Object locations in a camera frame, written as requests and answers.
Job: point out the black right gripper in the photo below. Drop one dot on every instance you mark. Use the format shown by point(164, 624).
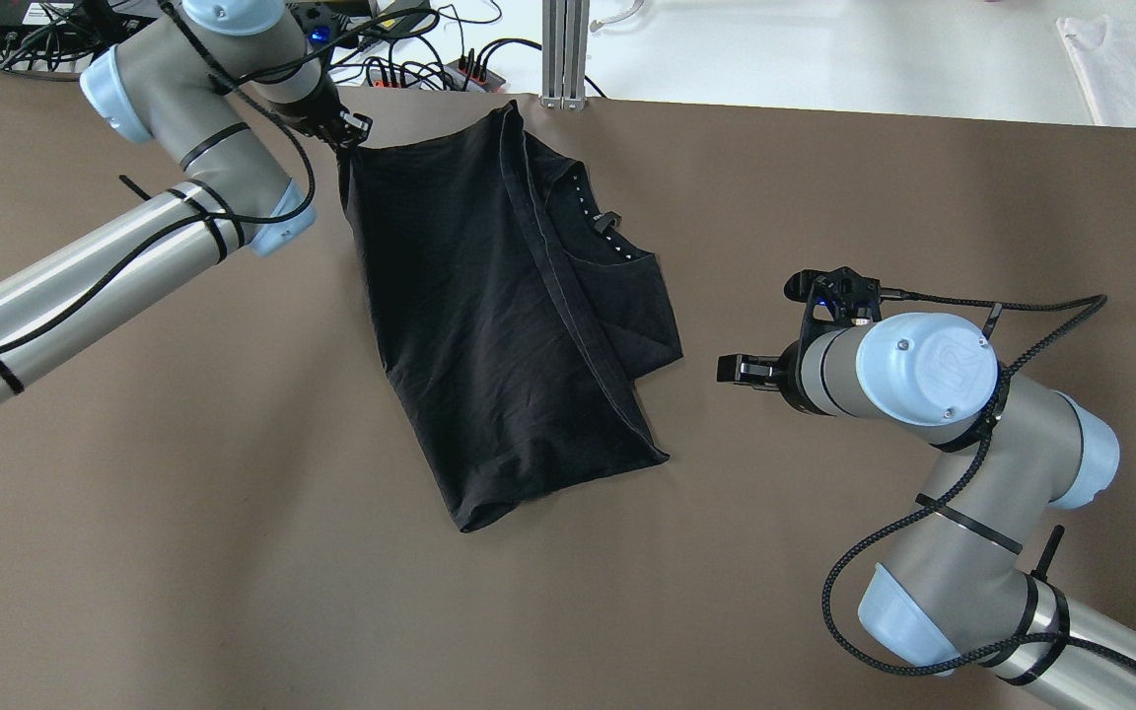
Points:
point(788, 379)

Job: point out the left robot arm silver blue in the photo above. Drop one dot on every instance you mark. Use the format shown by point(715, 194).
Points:
point(174, 84)

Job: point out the aluminium cage frame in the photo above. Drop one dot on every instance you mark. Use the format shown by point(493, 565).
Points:
point(564, 36)

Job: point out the black t-shirt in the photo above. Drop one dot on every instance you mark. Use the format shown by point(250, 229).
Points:
point(512, 318)

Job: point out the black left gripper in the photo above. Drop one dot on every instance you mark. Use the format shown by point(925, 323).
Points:
point(322, 122)

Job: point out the metal reacher grabber tool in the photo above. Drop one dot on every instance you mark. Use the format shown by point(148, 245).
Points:
point(599, 23)

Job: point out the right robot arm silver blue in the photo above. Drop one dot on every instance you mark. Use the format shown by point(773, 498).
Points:
point(942, 588)

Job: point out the power strip with plugs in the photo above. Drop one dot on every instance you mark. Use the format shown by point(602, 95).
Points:
point(452, 77)

